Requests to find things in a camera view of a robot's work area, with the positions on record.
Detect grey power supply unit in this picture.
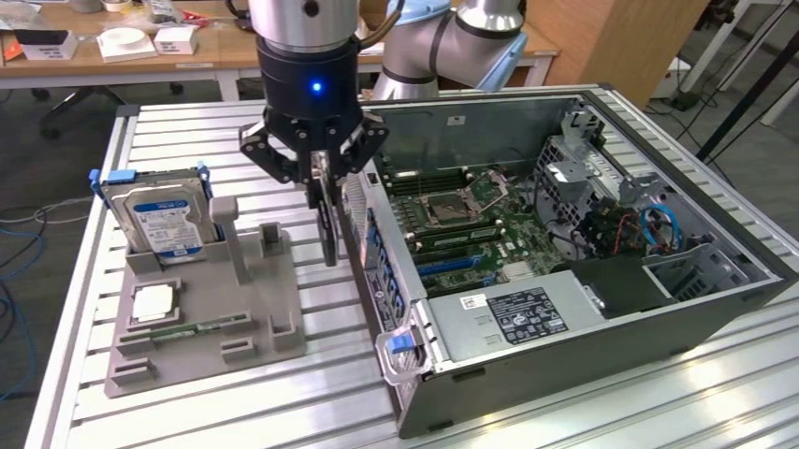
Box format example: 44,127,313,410
426,269,608,365

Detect hard disk blue bracket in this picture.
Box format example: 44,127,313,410
88,161,217,268

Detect blue expansion slot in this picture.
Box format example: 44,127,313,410
414,254,486,278

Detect white floor cable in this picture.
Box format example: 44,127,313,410
0,196,94,225

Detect black office chair base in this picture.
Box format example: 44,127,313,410
29,83,185,139

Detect green motherboard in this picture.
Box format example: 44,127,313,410
373,156,578,295

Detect metal disk bay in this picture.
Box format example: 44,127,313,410
533,109,629,221

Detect blue case latch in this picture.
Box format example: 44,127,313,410
385,332,417,359

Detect perforated metal drive cage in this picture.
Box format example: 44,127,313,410
640,240,753,303

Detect blue slot retainer clips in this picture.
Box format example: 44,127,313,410
362,208,413,324

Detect white pedestal unit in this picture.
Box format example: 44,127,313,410
648,51,693,102

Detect clear bag of parts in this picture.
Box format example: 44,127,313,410
146,0,188,24

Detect green RAM stick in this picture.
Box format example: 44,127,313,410
118,313,245,342

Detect black pole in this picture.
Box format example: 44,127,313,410
692,25,799,163

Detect black power adapter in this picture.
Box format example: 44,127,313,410
670,91,704,113

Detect blue wire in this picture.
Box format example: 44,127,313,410
636,200,688,257

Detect white box black top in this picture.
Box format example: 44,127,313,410
12,28,80,62

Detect blue floor cable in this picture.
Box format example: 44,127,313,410
0,228,49,403

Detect orange cardboard box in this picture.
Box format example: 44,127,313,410
0,32,24,66

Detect white round holder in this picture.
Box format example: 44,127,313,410
96,26,158,65

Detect grey parts rack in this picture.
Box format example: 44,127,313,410
102,195,306,399

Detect metal socket cover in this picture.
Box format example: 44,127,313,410
465,167,524,210

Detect open grey PC case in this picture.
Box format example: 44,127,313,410
326,82,799,440

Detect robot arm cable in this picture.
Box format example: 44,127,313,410
358,0,404,48

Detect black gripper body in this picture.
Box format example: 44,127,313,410
256,38,370,156

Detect wooden desk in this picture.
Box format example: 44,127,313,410
0,0,561,102

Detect red wire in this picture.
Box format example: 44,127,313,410
612,210,645,256

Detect black wire bundle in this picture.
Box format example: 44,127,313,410
552,198,648,261

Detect silver CPU chip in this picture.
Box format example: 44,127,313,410
130,285,177,322

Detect black graphics card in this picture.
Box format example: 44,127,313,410
306,149,342,268

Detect small white labelled box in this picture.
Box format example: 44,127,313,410
152,25,200,56

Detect CPU socket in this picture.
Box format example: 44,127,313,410
421,191,481,226

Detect wooden cabinet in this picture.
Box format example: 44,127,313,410
520,0,712,113

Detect brown cardboard box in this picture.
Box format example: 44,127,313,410
358,0,389,32

